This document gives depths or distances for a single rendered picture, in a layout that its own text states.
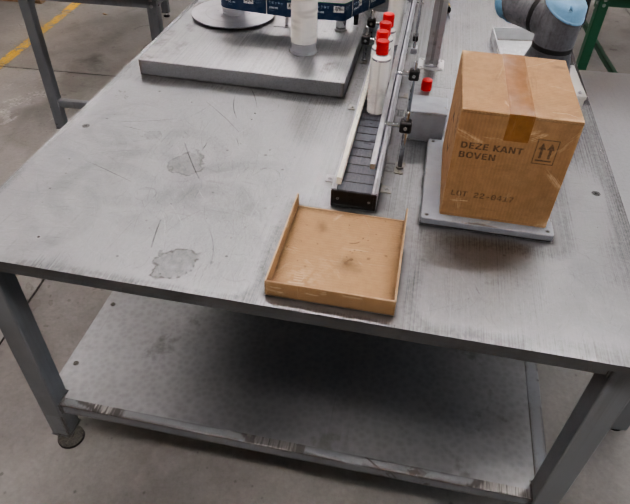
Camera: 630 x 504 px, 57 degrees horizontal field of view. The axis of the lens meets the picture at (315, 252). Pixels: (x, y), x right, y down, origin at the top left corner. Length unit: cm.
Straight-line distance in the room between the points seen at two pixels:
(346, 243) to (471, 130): 35
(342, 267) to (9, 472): 126
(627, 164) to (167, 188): 122
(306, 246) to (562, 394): 124
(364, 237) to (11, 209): 82
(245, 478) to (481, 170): 114
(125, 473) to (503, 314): 124
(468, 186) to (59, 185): 98
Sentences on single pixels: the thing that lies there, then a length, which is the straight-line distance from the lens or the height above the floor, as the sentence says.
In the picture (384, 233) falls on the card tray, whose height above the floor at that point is 83.
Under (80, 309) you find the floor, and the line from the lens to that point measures 241.
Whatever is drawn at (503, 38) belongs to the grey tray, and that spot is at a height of 84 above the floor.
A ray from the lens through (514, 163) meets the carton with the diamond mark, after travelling 131.
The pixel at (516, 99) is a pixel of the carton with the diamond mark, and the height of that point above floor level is 112.
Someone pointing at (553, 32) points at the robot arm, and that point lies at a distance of 186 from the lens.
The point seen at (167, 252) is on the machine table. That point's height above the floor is 83.
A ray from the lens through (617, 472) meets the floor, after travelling 213.
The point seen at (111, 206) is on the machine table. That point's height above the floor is 83.
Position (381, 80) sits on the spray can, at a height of 99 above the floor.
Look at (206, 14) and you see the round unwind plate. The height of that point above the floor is 89.
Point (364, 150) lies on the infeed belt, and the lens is 151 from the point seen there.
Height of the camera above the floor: 168
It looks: 42 degrees down
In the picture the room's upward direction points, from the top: 2 degrees clockwise
